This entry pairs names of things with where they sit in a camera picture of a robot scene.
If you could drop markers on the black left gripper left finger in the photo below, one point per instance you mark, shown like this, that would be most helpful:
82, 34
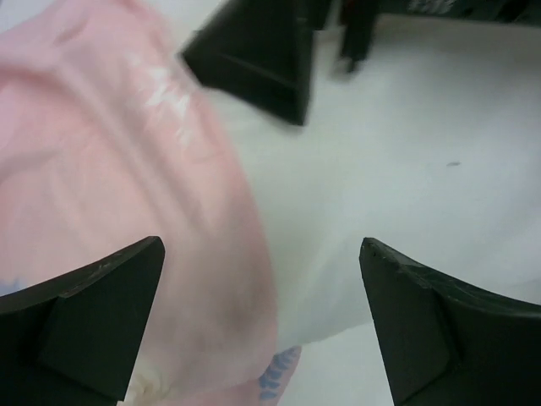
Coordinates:
74, 339

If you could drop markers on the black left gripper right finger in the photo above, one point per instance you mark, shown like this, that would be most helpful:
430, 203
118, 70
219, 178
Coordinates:
447, 342

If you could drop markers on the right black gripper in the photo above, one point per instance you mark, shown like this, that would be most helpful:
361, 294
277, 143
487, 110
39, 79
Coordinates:
359, 19

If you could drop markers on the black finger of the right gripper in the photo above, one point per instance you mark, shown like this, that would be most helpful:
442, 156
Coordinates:
259, 51

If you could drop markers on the white pillow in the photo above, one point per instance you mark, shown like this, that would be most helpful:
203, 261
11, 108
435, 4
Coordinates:
432, 147

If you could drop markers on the pink printed pillowcase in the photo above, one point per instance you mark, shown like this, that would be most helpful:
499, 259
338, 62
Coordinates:
106, 139

